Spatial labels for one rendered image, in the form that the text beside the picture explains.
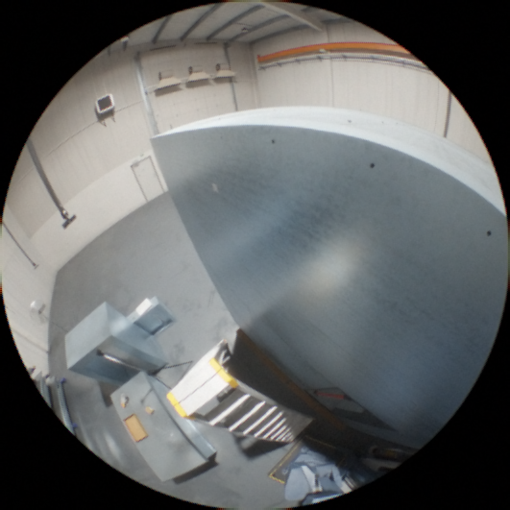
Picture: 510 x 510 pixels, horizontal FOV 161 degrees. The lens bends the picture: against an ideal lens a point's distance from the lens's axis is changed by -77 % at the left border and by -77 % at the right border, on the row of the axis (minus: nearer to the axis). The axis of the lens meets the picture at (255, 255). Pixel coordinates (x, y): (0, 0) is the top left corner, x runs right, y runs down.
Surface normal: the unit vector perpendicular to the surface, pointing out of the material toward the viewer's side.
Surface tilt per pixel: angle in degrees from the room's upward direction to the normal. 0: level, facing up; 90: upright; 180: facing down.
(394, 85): 90
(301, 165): 90
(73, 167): 90
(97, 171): 90
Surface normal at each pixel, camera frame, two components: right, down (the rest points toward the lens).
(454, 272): -0.75, 0.55
